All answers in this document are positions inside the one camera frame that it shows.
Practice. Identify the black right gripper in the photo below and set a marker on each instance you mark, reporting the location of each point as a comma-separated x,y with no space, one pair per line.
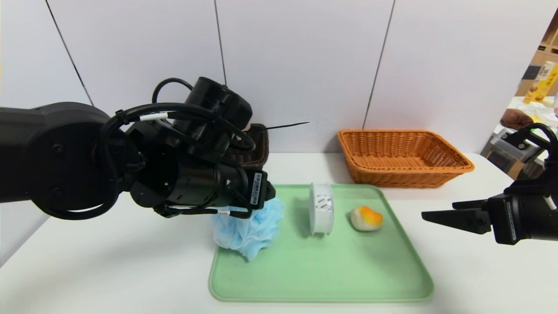
505,220

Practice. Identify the white and orange egg toy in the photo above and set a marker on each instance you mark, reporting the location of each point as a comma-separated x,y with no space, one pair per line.
366,219

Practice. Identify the white tape roll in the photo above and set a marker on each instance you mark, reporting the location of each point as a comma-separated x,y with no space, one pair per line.
321,213

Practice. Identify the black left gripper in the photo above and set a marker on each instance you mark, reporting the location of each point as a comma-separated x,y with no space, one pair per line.
257,189

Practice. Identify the blue mesh bath loofah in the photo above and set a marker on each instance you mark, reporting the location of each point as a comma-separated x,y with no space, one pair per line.
248,235

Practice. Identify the brown plush item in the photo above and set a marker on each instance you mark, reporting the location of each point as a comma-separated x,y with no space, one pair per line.
514,118

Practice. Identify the white side table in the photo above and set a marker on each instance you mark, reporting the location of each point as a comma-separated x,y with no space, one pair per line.
505,131

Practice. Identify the yellow snack box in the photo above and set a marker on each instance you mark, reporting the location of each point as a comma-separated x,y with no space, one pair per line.
540,83

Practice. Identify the dark brown wicker basket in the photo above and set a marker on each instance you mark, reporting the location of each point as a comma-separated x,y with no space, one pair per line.
259,148

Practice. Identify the wooden shelf unit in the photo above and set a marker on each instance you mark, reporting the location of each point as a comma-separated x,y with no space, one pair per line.
547,48

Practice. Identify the storage bin under side table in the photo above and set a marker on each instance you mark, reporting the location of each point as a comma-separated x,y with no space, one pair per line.
501,152

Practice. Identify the light green plastic tray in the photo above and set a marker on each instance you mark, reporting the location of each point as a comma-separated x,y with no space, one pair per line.
318,270

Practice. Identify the orange wicker basket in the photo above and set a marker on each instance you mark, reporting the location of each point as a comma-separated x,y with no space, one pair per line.
392,176

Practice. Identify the white plastic bag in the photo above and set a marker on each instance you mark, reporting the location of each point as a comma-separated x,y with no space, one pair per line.
542,112

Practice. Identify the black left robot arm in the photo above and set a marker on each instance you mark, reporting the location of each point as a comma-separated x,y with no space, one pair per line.
56,157

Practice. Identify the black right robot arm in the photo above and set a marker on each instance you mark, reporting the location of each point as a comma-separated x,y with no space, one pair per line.
545,218

